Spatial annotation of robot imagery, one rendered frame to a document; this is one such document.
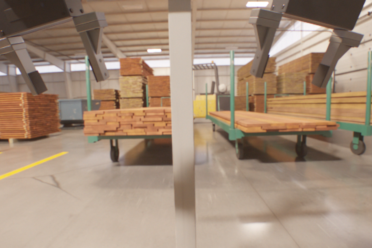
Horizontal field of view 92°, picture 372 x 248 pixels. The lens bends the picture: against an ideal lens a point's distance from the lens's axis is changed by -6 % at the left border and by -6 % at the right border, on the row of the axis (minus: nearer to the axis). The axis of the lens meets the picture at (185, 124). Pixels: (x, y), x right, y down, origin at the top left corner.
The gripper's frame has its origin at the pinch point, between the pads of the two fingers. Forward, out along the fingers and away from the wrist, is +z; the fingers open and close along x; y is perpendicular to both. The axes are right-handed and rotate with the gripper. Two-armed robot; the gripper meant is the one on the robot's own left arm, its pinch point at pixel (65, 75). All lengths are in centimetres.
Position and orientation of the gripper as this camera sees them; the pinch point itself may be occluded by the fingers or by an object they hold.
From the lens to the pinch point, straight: 40.4
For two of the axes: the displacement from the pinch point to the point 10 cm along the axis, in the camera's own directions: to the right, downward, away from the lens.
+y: 0.4, -4.8, 8.7
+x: -9.8, 1.4, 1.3
